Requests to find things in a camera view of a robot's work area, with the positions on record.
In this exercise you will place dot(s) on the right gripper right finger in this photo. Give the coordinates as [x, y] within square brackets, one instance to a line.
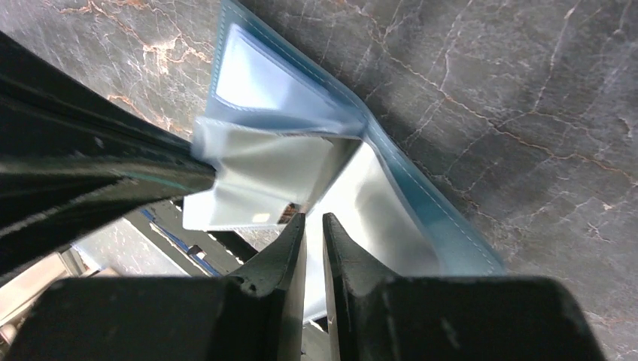
[376, 314]

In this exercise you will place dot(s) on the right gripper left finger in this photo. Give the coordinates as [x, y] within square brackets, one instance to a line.
[253, 313]

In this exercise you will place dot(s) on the blue card holder wallet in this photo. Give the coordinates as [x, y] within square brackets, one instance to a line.
[282, 133]

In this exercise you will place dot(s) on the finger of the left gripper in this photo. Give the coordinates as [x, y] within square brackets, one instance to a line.
[73, 162]

